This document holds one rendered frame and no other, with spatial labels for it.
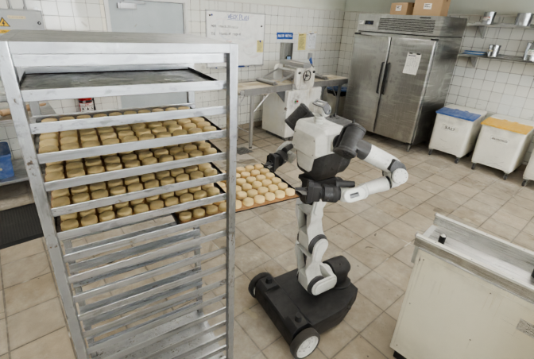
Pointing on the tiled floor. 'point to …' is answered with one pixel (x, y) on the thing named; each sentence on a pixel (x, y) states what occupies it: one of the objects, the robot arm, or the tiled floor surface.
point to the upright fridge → (373, 116)
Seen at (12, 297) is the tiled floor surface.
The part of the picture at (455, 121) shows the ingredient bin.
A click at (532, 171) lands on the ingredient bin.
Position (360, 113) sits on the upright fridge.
